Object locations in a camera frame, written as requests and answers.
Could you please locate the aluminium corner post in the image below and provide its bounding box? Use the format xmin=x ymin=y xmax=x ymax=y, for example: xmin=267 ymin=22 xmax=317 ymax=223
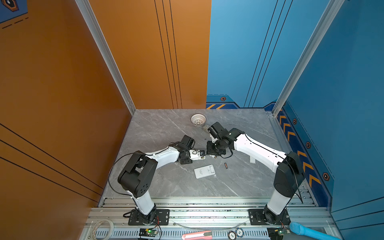
xmin=272 ymin=0 xmax=345 ymax=117
xmin=75 ymin=0 xmax=136 ymax=116

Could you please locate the green circuit board right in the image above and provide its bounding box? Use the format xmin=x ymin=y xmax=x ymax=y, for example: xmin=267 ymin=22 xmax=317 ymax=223
xmin=267 ymin=228 xmax=284 ymax=240

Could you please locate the aluminium corner post left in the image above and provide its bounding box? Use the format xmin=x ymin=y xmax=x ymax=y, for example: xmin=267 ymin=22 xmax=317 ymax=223
xmin=75 ymin=0 xmax=136 ymax=116

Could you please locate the white air conditioner remote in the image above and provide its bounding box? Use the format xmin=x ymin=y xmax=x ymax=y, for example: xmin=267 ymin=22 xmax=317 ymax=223
xmin=194 ymin=165 xmax=216 ymax=179

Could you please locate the blue foam tube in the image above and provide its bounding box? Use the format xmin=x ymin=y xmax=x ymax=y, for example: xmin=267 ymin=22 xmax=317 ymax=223
xmin=289 ymin=222 xmax=339 ymax=240

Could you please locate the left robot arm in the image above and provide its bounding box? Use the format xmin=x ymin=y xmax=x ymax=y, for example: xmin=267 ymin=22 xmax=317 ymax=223
xmin=118 ymin=135 xmax=195 ymax=224

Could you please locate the pink utility knife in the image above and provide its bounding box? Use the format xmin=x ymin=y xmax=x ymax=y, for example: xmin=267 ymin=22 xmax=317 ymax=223
xmin=182 ymin=231 xmax=213 ymax=240

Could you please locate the white mesh basket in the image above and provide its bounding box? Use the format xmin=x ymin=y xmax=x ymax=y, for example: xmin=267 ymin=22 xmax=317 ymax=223
xmin=191 ymin=114 xmax=207 ymax=126

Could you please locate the green circuit board left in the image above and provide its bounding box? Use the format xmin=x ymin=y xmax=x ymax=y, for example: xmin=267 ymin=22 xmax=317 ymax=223
xmin=139 ymin=228 xmax=159 ymax=239

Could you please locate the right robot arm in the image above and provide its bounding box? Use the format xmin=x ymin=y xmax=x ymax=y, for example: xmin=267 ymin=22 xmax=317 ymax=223
xmin=207 ymin=122 xmax=305 ymax=225

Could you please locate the tape roll clear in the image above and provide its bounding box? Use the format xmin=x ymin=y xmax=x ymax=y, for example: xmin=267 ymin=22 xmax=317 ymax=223
xmin=90 ymin=219 xmax=115 ymax=240

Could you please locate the aluminium corner post right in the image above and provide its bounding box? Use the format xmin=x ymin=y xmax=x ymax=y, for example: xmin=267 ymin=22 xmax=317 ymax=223
xmin=272 ymin=0 xmax=345 ymax=117

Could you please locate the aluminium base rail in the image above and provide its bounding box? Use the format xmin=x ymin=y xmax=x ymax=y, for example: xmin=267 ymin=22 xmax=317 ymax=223
xmin=80 ymin=191 xmax=342 ymax=240

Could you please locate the green circuit board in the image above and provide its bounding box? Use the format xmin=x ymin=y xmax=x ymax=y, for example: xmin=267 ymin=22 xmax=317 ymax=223
xmin=139 ymin=228 xmax=159 ymax=239
xmin=267 ymin=228 xmax=284 ymax=240

